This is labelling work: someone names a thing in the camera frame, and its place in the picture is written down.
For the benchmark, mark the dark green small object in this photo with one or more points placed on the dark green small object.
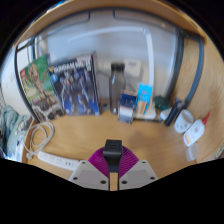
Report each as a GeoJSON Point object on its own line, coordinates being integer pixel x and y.
{"type": "Point", "coordinates": [162, 102]}

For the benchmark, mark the green tree figure toy box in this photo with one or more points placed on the green tree figure toy box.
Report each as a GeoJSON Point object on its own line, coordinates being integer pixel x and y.
{"type": "Point", "coordinates": [35, 81]}

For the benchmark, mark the bed with blue bedding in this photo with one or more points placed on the bed with blue bedding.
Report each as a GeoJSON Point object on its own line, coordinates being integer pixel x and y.
{"type": "Point", "coordinates": [11, 123]}

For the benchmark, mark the light blue packet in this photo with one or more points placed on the light blue packet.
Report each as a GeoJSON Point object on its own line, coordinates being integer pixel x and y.
{"type": "Point", "coordinates": [144, 93]}

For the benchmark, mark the white red-capped lotion bottle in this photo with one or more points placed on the white red-capped lotion bottle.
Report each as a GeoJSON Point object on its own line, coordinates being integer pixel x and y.
{"type": "Point", "coordinates": [193, 131]}

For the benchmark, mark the white mug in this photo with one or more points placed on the white mug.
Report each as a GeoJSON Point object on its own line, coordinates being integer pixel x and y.
{"type": "Point", "coordinates": [183, 122]}

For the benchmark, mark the black charger block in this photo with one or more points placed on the black charger block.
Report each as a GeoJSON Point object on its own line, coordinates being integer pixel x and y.
{"type": "Point", "coordinates": [112, 151]}

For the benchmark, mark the small blue white box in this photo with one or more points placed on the small blue white box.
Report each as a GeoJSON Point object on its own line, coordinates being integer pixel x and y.
{"type": "Point", "coordinates": [126, 108]}

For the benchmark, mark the blue robot model kit box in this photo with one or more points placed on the blue robot model kit box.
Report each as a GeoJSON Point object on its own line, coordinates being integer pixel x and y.
{"type": "Point", "coordinates": [76, 86]}

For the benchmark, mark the black slim bottle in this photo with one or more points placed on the black slim bottle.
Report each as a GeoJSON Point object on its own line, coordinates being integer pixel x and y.
{"type": "Point", "coordinates": [173, 113]}

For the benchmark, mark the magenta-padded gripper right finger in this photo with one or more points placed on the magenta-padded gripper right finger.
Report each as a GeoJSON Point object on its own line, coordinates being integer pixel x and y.
{"type": "Point", "coordinates": [138, 173]}

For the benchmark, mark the white power strip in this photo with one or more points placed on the white power strip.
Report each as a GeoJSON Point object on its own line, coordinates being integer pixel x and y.
{"type": "Point", "coordinates": [56, 160]}

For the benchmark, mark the dark grey metal frame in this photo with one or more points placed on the dark grey metal frame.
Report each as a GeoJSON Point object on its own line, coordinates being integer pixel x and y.
{"type": "Point", "coordinates": [196, 73]}

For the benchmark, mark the clear plastic container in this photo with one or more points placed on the clear plastic container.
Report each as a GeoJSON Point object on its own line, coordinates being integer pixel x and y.
{"type": "Point", "coordinates": [192, 152]}

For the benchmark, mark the dark clear drink bottle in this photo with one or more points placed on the dark clear drink bottle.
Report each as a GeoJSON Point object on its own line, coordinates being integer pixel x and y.
{"type": "Point", "coordinates": [117, 86]}

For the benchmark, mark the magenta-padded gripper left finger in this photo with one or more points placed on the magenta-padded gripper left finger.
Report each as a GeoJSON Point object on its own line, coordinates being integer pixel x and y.
{"type": "Point", "coordinates": [88, 173]}

